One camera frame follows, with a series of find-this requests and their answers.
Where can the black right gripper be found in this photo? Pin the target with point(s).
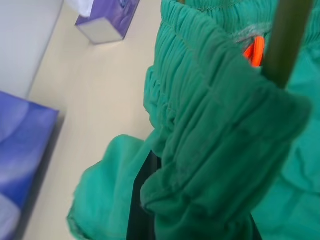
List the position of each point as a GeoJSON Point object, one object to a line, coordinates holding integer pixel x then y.
{"type": "Point", "coordinates": [256, 52]}

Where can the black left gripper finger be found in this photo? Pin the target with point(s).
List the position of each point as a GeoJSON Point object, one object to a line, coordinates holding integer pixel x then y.
{"type": "Point", "coordinates": [142, 220]}

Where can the green shorts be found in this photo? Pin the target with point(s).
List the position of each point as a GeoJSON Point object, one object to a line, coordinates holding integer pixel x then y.
{"type": "Point", "coordinates": [212, 125]}

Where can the purple toilet paper pack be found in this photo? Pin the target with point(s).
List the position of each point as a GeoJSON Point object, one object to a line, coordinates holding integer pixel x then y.
{"type": "Point", "coordinates": [22, 150]}

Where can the purple tissue box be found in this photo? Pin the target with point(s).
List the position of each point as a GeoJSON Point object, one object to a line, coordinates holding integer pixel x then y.
{"type": "Point", "coordinates": [107, 27]}

